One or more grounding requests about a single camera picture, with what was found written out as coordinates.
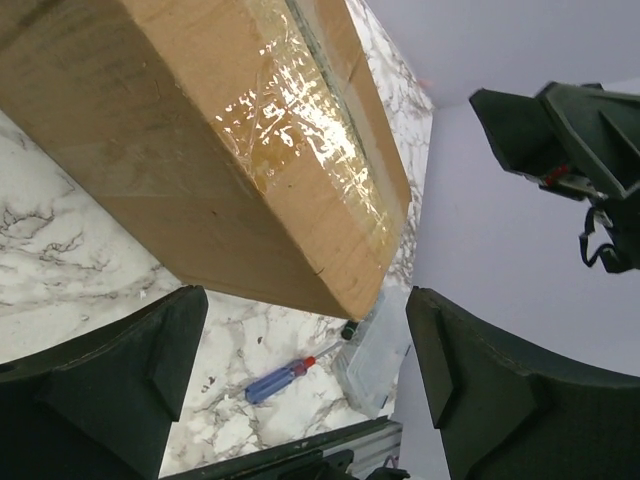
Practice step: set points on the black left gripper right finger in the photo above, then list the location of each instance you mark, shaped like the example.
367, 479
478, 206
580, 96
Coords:
509, 409

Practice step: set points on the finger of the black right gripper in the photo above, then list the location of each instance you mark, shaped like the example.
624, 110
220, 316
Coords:
599, 130
520, 133

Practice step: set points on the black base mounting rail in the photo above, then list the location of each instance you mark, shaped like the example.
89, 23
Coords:
367, 450

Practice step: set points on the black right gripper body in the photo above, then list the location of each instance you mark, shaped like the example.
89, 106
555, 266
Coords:
619, 218

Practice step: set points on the brown cardboard express box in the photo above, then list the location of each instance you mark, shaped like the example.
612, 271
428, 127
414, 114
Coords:
242, 143

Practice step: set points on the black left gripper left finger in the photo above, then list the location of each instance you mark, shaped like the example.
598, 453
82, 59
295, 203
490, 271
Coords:
101, 405

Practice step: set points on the clear plastic screw box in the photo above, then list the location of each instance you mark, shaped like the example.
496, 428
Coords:
369, 363

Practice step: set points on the blue red handled screwdriver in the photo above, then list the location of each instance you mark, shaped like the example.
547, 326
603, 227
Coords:
270, 384

